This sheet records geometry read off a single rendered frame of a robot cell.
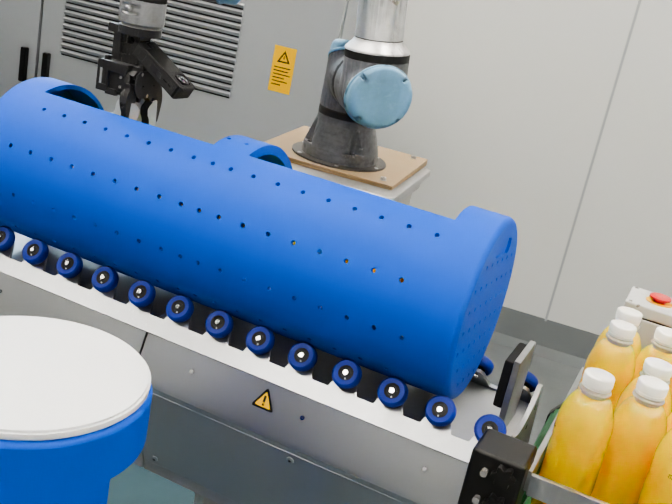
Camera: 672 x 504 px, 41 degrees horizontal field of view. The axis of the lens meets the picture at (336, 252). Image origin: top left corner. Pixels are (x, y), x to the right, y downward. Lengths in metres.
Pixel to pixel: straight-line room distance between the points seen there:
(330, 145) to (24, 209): 0.57
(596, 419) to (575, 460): 0.06
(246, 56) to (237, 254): 1.70
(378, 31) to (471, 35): 2.49
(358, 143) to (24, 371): 0.88
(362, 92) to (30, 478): 0.87
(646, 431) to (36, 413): 0.74
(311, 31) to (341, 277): 1.71
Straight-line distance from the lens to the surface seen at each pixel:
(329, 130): 1.73
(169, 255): 1.41
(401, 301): 1.24
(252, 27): 2.97
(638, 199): 4.07
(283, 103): 2.94
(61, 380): 1.07
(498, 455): 1.17
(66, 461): 1.00
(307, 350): 1.37
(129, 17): 1.54
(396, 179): 1.72
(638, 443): 1.24
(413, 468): 1.34
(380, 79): 1.56
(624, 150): 4.03
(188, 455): 1.57
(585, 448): 1.21
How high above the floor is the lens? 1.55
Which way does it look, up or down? 19 degrees down
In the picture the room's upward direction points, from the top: 12 degrees clockwise
